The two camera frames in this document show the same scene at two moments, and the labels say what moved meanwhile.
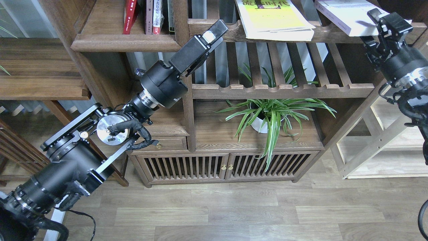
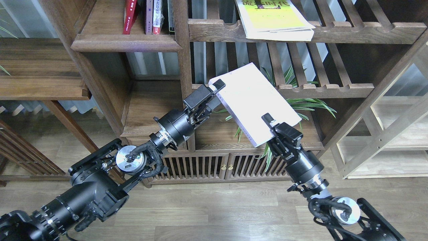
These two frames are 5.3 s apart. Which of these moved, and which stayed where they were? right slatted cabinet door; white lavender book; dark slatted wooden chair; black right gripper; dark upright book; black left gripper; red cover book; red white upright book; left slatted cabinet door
Moved: black left gripper; white lavender book; black right gripper
Stayed: dark slatted wooden chair; right slatted cabinet door; dark upright book; red cover book; red white upright book; left slatted cabinet door
